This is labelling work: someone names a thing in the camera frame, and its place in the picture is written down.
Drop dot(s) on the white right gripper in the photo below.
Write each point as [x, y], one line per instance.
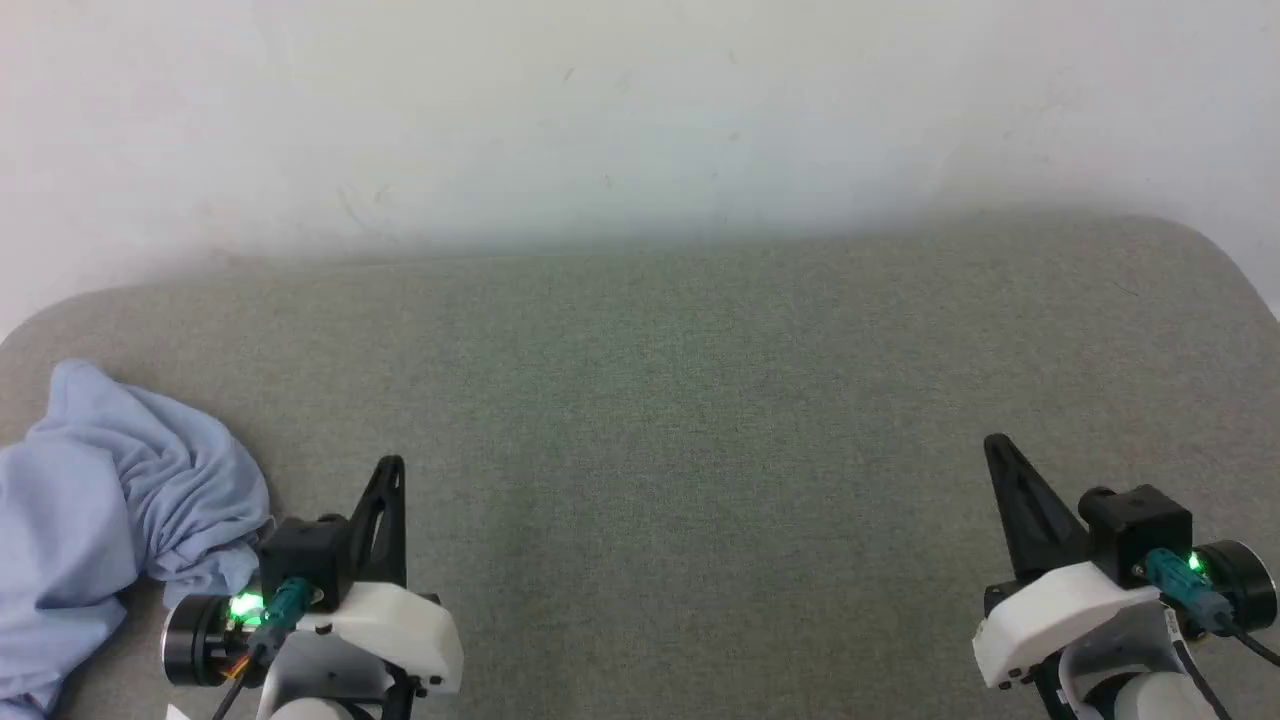
[1060, 610]

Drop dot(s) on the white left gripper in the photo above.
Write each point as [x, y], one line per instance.
[400, 635]

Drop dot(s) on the light blue cloth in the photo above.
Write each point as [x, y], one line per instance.
[100, 480]

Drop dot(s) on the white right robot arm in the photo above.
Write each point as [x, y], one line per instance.
[1140, 700]

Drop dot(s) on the grey fabric sofa seat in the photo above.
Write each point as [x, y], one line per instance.
[700, 450]

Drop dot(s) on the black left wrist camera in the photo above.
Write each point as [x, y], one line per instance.
[305, 555]

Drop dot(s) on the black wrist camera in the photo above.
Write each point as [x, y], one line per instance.
[1140, 530]
[305, 555]

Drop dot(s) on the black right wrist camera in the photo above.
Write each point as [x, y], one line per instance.
[1140, 530]

